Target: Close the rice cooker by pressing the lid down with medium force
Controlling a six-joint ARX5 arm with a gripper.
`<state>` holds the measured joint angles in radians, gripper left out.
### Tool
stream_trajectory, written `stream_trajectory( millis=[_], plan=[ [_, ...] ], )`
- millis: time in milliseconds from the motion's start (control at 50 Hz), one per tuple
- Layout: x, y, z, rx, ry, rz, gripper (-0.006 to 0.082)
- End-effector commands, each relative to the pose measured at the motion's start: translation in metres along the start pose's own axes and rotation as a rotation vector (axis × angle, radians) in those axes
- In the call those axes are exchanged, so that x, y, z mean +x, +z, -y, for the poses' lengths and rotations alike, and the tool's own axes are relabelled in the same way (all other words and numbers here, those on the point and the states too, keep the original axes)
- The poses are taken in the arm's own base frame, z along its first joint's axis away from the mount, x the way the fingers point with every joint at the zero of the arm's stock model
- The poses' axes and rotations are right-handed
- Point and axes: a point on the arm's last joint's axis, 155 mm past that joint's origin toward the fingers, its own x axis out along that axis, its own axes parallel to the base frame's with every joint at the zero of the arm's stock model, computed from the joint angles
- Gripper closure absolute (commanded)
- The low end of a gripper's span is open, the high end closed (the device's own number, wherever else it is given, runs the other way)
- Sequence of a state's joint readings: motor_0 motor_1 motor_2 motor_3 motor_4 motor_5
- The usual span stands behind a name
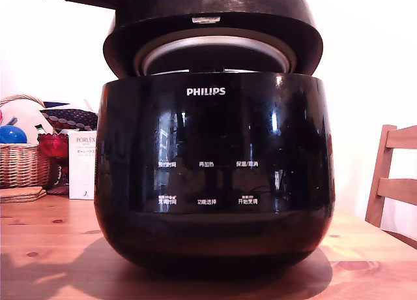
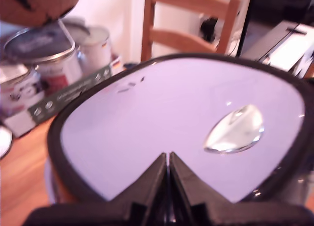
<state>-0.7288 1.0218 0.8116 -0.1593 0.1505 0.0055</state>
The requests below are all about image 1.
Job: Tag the white cloth in basket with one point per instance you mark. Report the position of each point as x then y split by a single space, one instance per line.
23 114

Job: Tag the woven wicker basket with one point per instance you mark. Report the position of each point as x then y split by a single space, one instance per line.
19 166

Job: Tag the red glass bowl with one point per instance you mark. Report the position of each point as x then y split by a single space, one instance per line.
52 146

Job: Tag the black rice cooker lid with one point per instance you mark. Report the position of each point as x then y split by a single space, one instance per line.
215 3

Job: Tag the wooden chair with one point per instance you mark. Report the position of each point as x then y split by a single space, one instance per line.
379 169

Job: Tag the white Porlex box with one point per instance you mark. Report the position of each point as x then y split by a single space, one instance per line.
81 169

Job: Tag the blue ball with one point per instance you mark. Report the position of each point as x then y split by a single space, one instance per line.
12 135

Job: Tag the stack of cork coasters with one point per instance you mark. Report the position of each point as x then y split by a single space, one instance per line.
21 195

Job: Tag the black Philips rice cooker body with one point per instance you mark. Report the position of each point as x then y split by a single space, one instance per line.
213 221

